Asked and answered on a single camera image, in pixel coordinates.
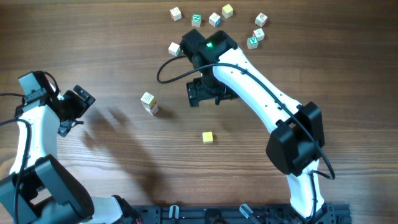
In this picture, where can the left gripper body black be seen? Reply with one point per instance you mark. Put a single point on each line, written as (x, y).
(76, 107)

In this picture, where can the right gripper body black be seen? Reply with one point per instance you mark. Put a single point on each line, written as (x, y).
(204, 89)

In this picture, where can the yellow block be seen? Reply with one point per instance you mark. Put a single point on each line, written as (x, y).
(227, 11)
(207, 137)

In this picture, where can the red Q block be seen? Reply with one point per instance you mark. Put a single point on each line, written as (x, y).
(150, 108)

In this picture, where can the white four block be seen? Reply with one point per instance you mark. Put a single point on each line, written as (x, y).
(147, 99)

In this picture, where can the green V block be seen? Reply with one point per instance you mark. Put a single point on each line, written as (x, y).
(252, 42)

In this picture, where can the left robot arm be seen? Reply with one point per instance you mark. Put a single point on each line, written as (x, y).
(38, 188)

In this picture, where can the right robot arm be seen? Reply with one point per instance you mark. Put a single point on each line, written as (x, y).
(296, 130)

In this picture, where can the white base tower block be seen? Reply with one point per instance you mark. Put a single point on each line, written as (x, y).
(154, 112)

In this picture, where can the white green-sided block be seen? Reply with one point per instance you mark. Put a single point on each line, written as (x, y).
(174, 49)

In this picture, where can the white blue-sided block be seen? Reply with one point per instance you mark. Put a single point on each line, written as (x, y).
(214, 20)

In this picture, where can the green N block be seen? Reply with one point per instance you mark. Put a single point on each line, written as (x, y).
(196, 20)

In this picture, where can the white red-sided block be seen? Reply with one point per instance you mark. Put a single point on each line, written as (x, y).
(259, 34)

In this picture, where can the red-edged white block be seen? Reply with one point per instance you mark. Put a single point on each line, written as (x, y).
(175, 14)

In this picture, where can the yellow top block far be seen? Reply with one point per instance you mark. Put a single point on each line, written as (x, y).
(227, 11)

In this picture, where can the white picture block far right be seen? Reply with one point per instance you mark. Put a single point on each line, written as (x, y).
(261, 19)

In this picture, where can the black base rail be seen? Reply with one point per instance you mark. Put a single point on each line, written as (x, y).
(280, 213)

